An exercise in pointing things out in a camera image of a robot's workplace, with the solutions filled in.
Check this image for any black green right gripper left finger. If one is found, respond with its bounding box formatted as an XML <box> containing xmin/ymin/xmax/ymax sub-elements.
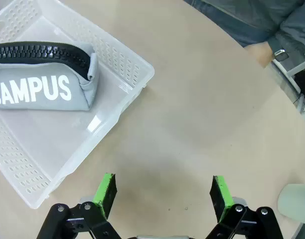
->
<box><xmin>37</xmin><ymin>173</ymin><xmax>123</xmax><ymax>239</ymax></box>

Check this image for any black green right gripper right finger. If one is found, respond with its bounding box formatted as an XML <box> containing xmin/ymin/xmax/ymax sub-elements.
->
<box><xmin>209</xmin><ymin>175</ymin><xmax>285</xmax><ymax>239</ymax></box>

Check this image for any pale green plastic cup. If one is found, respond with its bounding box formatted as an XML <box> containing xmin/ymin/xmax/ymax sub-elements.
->
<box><xmin>277</xmin><ymin>183</ymin><xmax>305</xmax><ymax>222</ymax></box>

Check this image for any black cable bundle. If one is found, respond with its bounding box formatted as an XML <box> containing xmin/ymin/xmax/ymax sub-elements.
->
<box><xmin>0</xmin><ymin>41</ymin><xmax>100</xmax><ymax>112</ymax></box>

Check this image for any person's left forearm grey sleeve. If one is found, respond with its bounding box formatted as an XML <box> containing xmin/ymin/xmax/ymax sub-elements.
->
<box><xmin>267</xmin><ymin>0</ymin><xmax>305</xmax><ymax>56</ymax></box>

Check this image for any white perforated plastic basket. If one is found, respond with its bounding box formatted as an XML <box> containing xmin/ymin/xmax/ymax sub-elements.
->
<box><xmin>0</xmin><ymin>0</ymin><xmax>155</xmax><ymax>210</ymax></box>

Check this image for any person's left hand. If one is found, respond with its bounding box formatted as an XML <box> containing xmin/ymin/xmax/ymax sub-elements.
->
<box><xmin>244</xmin><ymin>41</ymin><xmax>277</xmax><ymax>68</ymax></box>

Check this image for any white side table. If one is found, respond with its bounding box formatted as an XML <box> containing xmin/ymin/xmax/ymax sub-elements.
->
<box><xmin>271</xmin><ymin>53</ymin><xmax>305</xmax><ymax>115</ymax></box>

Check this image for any person in grey jacket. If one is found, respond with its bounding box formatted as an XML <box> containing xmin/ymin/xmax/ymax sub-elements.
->
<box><xmin>183</xmin><ymin>0</ymin><xmax>305</xmax><ymax>60</ymax></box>

